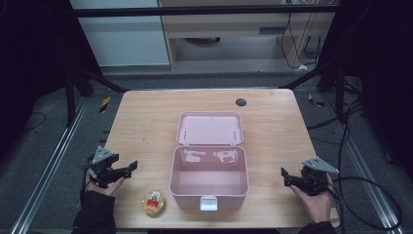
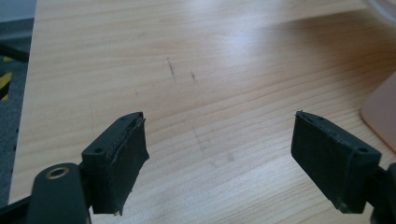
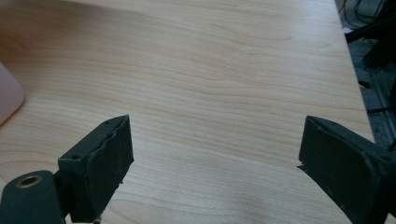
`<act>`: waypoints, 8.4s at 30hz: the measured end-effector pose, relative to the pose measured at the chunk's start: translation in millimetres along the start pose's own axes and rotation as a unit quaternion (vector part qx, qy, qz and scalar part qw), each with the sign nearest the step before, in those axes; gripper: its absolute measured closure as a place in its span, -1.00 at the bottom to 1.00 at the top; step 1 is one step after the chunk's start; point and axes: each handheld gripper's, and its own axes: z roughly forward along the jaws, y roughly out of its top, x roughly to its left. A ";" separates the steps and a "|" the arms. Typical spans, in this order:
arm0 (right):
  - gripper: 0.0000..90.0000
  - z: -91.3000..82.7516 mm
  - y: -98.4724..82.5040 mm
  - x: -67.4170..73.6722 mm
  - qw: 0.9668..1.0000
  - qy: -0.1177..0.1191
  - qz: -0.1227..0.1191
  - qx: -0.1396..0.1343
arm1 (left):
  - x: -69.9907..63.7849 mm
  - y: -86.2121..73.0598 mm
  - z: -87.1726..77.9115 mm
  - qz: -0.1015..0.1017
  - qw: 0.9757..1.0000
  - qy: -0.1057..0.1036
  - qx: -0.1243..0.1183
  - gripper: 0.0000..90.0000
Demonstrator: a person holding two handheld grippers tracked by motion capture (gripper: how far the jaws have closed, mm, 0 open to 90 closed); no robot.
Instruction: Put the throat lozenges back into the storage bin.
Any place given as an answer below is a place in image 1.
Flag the black metal stand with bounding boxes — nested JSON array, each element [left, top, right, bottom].
[[64, 62, 130, 129], [280, 53, 347, 124]]

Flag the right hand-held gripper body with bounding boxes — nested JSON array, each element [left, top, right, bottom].
[[299, 156, 341, 197]]

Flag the pink plastic storage box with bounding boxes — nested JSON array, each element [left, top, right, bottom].
[[169, 111, 250, 213]]

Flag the black horizontal frame bar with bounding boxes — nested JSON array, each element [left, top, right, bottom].
[[69, 4, 339, 19]]

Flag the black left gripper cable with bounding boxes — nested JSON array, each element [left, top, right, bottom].
[[81, 155, 95, 200]]

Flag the aluminium floor rail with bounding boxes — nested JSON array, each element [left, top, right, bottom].
[[9, 97, 91, 234], [319, 92, 407, 234]]

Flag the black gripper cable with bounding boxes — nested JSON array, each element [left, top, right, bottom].
[[81, 155, 95, 200], [326, 175, 404, 232]]

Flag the black cables under desk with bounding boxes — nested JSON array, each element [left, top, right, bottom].
[[280, 13, 323, 70]]

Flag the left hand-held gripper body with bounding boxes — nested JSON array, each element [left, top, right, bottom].
[[86, 145, 120, 189]]

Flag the person's left hand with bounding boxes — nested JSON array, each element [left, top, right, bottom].
[[85, 171, 127, 198]]

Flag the yellow black tape strip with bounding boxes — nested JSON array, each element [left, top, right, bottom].
[[307, 93, 325, 108], [98, 96, 112, 114]]

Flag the black floor cables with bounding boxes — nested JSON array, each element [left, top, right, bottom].
[[306, 76, 366, 178]]

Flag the white cabinet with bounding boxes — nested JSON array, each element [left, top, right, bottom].
[[68, 0, 171, 68]]

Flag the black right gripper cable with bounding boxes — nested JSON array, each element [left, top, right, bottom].
[[326, 175, 404, 232]]

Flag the person's right hand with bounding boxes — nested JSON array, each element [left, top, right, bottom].
[[289, 173, 334, 225]]

